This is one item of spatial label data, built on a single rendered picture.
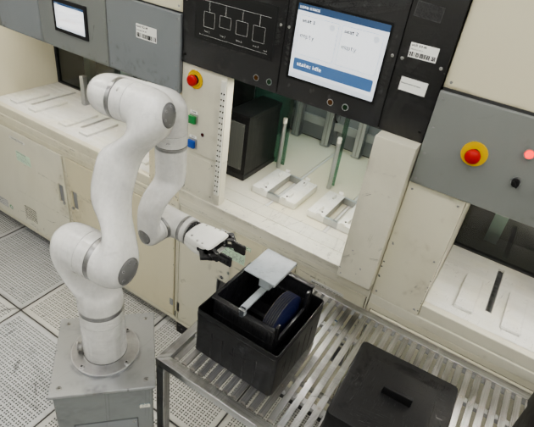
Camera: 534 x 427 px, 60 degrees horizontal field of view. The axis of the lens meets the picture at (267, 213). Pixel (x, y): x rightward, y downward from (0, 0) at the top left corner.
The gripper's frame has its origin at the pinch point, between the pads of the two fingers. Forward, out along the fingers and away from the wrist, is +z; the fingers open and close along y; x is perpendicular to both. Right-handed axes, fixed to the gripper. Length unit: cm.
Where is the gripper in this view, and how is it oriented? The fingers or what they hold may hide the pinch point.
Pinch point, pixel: (233, 254)
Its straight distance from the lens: 135.3
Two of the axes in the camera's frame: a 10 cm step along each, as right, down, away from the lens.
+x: 1.3, -8.2, -5.5
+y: -5.4, 4.1, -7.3
